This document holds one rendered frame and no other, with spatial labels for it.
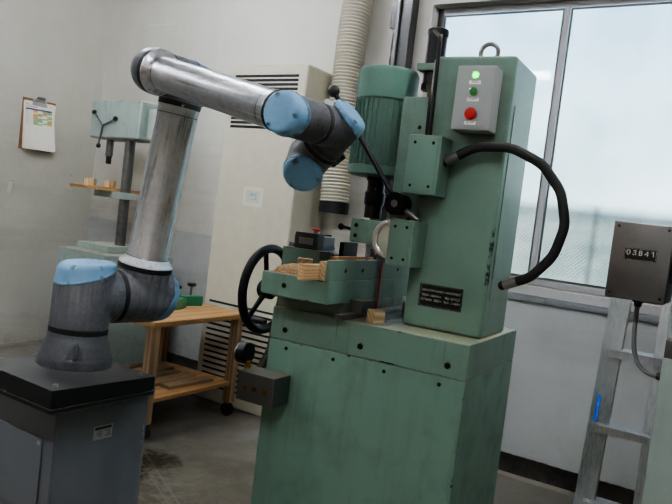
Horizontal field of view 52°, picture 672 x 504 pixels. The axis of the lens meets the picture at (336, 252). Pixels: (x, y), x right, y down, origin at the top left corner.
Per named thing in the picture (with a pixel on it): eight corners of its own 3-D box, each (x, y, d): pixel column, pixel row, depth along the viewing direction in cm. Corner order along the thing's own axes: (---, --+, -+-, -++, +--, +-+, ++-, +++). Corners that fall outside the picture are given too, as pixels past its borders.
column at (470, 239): (431, 318, 205) (462, 75, 201) (505, 332, 194) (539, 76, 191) (401, 324, 185) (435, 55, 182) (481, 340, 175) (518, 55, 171)
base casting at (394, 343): (344, 324, 232) (347, 297, 231) (513, 359, 204) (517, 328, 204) (268, 337, 193) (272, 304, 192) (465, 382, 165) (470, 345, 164)
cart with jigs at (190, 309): (157, 389, 379) (170, 274, 376) (238, 415, 350) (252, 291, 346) (54, 411, 323) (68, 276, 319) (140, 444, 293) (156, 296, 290)
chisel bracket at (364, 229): (358, 246, 208) (362, 218, 208) (401, 252, 201) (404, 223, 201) (347, 246, 202) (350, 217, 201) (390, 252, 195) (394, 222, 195)
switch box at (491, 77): (457, 133, 178) (465, 71, 177) (495, 134, 174) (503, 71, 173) (449, 129, 173) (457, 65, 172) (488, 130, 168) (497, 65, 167)
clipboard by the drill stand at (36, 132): (50, 153, 444) (55, 101, 442) (55, 153, 441) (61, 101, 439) (17, 148, 425) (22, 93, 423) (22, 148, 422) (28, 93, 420)
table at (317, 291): (337, 281, 243) (339, 264, 243) (416, 295, 229) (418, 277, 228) (231, 286, 190) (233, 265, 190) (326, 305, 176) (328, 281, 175)
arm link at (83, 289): (36, 320, 180) (44, 254, 179) (94, 319, 193) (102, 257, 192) (67, 332, 170) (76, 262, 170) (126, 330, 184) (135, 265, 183)
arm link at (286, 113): (116, 34, 175) (303, 87, 134) (156, 48, 184) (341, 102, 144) (105, 78, 176) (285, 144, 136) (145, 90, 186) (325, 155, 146)
